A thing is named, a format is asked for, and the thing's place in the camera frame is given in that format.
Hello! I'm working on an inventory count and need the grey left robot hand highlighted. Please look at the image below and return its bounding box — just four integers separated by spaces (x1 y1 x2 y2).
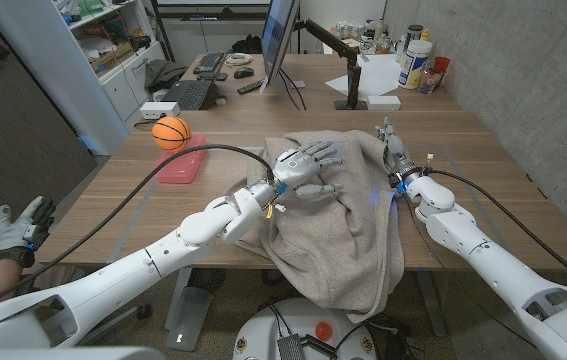
247 140 345 206

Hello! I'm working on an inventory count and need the person's gloved hand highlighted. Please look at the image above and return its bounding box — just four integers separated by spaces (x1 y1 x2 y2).
0 195 57 269

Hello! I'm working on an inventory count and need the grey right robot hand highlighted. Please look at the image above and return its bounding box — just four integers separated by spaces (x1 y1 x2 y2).
373 117 427 189

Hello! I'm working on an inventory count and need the small white box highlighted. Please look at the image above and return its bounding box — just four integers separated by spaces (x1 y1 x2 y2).
365 94 402 112

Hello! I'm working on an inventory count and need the beige coat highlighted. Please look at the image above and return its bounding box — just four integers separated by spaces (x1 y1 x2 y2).
222 129 407 324

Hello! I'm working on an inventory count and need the pink plastic box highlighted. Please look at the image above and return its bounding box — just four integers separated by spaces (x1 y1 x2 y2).
153 133 208 185

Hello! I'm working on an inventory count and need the white power box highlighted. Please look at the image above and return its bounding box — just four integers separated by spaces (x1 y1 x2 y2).
139 101 181 121

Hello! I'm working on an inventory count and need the cardboard box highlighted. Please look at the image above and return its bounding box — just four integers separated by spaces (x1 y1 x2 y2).
88 42 135 76

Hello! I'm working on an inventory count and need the clear glass jar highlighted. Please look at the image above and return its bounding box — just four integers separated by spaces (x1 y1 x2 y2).
418 67 444 95

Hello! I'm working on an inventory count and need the white paper sheet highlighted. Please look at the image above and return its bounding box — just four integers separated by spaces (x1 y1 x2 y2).
324 53 404 98

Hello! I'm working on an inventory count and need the white canister with blue label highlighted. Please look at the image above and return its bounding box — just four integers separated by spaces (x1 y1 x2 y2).
397 39 434 91

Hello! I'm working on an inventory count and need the black remote control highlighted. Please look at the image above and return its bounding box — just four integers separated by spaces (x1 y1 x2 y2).
236 78 267 96

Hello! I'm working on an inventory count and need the red cup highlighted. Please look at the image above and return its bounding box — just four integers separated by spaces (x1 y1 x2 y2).
432 55 452 76

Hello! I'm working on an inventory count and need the black laptop keyboard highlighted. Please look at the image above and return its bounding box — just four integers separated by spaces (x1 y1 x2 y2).
161 78 214 111

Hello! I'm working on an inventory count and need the orange basketball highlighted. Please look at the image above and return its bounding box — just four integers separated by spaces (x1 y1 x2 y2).
151 115 193 152

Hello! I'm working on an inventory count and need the white robot chest cover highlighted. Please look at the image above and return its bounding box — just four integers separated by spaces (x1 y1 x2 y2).
0 346 164 360

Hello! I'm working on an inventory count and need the black bag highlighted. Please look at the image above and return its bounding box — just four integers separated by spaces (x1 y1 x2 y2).
231 33 263 55

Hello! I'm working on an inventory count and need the computer monitor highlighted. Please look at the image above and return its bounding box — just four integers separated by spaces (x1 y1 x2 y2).
261 0 301 87

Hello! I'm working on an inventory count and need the black desktop keyboard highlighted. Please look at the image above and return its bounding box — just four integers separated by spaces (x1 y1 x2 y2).
192 51 226 75

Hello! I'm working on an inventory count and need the grey table leg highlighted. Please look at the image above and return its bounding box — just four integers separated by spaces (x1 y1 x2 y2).
415 269 447 337

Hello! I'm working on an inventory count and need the white robot torso base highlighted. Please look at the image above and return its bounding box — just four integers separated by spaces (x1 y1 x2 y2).
232 297 378 360

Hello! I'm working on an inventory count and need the grey-green cloth bundle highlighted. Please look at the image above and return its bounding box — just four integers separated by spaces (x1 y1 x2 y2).
143 58 189 94

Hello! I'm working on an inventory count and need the white shelf cabinet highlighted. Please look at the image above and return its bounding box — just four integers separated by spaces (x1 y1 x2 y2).
0 0 167 156

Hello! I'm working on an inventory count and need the red emergency button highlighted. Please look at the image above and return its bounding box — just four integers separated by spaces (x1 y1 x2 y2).
314 321 334 343

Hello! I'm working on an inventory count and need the grey metal heatsink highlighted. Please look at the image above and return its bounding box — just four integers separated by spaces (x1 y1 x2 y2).
276 333 307 360

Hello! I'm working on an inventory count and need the grey table foot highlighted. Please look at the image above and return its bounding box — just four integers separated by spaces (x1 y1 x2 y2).
165 268 214 352

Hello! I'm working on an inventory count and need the coiled white cable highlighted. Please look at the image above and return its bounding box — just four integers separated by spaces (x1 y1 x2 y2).
224 52 254 68

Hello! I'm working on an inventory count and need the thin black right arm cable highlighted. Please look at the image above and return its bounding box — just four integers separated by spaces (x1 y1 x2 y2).
402 192 537 349

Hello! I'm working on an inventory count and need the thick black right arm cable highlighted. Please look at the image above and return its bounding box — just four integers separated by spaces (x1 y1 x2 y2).
426 167 567 295

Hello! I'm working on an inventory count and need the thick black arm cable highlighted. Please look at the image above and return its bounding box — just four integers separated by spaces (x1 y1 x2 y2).
426 167 567 295
0 143 277 320

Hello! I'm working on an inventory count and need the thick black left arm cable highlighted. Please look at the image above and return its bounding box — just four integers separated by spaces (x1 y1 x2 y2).
0 143 277 320

